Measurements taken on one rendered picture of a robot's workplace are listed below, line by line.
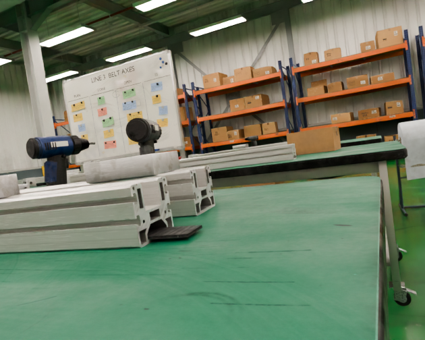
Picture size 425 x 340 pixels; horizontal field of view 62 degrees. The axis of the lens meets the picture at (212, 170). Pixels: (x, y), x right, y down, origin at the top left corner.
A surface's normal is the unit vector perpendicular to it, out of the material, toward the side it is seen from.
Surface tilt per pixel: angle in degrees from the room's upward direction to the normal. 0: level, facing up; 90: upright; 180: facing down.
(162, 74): 90
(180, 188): 90
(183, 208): 90
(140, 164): 90
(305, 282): 0
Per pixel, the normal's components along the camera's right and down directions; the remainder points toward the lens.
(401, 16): -0.43, 0.11
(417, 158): -0.32, 0.30
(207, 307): -0.15, -0.99
